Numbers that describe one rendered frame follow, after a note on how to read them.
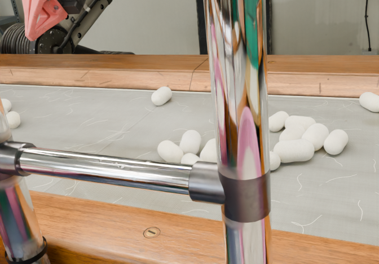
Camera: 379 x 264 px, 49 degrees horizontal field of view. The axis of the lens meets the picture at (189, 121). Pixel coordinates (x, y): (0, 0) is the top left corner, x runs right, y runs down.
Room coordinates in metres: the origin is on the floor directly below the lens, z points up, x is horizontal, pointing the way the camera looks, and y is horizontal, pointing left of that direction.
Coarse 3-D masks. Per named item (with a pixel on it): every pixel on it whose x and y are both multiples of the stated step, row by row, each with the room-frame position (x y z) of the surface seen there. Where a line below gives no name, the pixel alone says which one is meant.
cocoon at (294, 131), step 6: (288, 126) 0.39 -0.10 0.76; (294, 126) 0.38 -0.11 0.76; (300, 126) 0.38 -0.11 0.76; (288, 132) 0.37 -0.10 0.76; (294, 132) 0.37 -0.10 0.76; (300, 132) 0.38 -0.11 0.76; (282, 138) 0.37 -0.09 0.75; (288, 138) 0.37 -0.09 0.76; (294, 138) 0.37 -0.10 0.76; (300, 138) 0.37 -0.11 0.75
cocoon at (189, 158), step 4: (184, 156) 0.35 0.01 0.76; (188, 156) 0.35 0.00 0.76; (192, 156) 0.35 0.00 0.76; (196, 156) 0.35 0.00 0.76; (184, 160) 0.35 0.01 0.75; (188, 160) 0.34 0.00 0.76; (192, 160) 0.34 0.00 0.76; (196, 160) 0.34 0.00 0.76; (200, 160) 0.34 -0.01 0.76; (192, 164) 0.34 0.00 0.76
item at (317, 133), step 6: (312, 126) 0.38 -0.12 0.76; (318, 126) 0.37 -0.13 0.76; (324, 126) 0.38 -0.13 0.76; (306, 132) 0.37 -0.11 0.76; (312, 132) 0.36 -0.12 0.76; (318, 132) 0.36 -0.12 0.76; (324, 132) 0.37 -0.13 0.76; (306, 138) 0.36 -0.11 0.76; (312, 138) 0.36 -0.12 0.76; (318, 138) 0.36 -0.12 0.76; (324, 138) 0.36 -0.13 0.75; (318, 144) 0.35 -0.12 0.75
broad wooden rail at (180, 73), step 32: (0, 64) 0.77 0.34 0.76; (32, 64) 0.75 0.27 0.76; (64, 64) 0.72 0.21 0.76; (96, 64) 0.70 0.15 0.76; (128, 64) 0.67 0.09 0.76; (160, 64) 0.65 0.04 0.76; (192, 64) 0.63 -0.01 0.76; (288, 64) 0.58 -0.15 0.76; (320, 64) 0.56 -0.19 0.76; (352, 64) 0.55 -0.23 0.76; (320, 96) 0.50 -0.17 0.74; (352, 96) 0.49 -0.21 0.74
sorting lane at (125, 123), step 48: (48, 96) 0.63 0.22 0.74; (96, 96) 0.60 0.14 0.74; (144, 96) 0.58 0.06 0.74; (192, 96) 0.56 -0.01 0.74; (288, 96) 0.51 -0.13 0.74; (48, 144) 0.45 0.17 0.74; (96, 144) 0.43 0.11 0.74; (144, 144) 0.42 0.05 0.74; (48, 192) 0.34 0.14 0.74; (96, 192) 0.33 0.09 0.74; (144, 192) 0.32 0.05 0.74; (288, 192) 0.30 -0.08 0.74; (336, 192) 0.29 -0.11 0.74
